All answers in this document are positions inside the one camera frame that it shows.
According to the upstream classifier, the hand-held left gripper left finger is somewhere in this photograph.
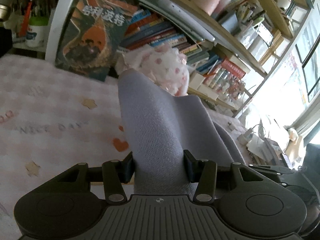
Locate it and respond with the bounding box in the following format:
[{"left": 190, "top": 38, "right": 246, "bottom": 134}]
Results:
[{"left": 40, "top": 151, "right": 135, "bottom": 205}]

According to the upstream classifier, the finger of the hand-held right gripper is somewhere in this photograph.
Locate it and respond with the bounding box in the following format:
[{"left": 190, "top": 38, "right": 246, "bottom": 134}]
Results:
[{"left": 249, "top": 164, "right": 303, "bottom": 176}]

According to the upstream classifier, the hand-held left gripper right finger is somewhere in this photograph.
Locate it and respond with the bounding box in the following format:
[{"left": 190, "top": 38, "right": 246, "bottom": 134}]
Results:
[{"left": 183, "top": 150, "right": 283, "bottom": 205}]

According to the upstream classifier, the tan and lavender sweater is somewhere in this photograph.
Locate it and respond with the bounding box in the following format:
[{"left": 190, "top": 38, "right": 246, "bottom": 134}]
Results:
[{"left": 117, "top": 69, "right": 253, "bottom": 198}]

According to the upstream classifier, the flat white box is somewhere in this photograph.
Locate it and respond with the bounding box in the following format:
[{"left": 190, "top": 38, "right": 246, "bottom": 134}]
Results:
[{"left": 197, "top": 84, "right": 218, "bottom": 100}]

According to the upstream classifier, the white pen holder box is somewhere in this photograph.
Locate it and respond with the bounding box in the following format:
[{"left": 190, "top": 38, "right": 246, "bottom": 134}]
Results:
[{"left": 187, "top": 71, "right": 205, "bottom": 93}]

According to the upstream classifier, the cluster of small figurines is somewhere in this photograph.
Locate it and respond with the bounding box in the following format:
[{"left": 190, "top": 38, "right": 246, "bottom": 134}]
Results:
[{"left": 220, "top": 76, "right": 248, "bottom": 103}]

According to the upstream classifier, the row of patterned tubes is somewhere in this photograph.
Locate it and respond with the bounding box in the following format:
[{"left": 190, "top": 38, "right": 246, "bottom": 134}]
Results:
[{"left": 204, "top": 67, "right": 230, "bottom": 90}]

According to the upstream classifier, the pink frilly plush toy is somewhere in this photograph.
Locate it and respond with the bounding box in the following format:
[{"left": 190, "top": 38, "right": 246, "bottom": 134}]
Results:
[{"left": 115, "top": 42, "right": 191, "bottom": 97}]

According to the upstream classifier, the red box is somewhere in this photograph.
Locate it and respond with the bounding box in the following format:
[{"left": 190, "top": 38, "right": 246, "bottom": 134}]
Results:
[{"left": 221, "top": 59, "right": 247, "bottom": 79}]

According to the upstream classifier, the large orange cover book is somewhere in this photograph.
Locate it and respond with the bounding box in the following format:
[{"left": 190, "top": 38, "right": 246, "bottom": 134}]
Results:
[{"left": 54, "top": 0, "right": 140, "bottom": 82}]

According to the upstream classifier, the clear plastic storage box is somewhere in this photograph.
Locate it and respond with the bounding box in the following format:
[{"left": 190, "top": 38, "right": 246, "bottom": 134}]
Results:
[{"left": 237, "top": 17, "right": 274, "bottom": 55}]

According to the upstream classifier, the row of colourful books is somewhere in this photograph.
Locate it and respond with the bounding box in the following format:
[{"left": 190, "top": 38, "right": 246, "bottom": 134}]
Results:
[{"left": 117, "top": 7, "right": 250, "bottom": 80}]

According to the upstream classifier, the white can with green lid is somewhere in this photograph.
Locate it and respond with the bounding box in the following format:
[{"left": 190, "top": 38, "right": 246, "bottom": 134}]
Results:
[{"left": 26, "top": 16, "right": 49, "bottom": 48}]

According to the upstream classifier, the black box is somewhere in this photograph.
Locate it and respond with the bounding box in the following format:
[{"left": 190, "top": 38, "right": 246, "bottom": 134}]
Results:
[{"left": 0, "top": 29, "right": 13, "bottom": 58}]

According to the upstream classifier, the hanging ornament with red tassel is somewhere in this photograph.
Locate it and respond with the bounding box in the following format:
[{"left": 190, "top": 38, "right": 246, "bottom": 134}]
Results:
[{"left": 19, "top": 0, "right": 35, "bottom": 37}]

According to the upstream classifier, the bunch of pens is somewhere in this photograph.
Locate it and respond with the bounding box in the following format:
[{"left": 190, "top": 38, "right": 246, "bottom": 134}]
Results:
[{"left": 15, "top": 0, "right": 57, "bottom": 18}]

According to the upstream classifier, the round metal tin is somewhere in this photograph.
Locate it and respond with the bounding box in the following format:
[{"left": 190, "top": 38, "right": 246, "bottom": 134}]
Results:
[{"left": 0, "top": 4, "right": 11, "bottom": 22}]

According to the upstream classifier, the white charger with cable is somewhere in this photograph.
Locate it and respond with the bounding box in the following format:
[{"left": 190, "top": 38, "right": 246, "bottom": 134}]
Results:
[{"left": 237, "top": 127, "right": 256, "bottom": 146}]

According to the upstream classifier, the white frame bookshelf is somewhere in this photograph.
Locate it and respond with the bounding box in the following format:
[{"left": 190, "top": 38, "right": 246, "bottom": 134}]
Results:
[{"left": 45, "top": 0, "right": 320, "bottom": 120}]

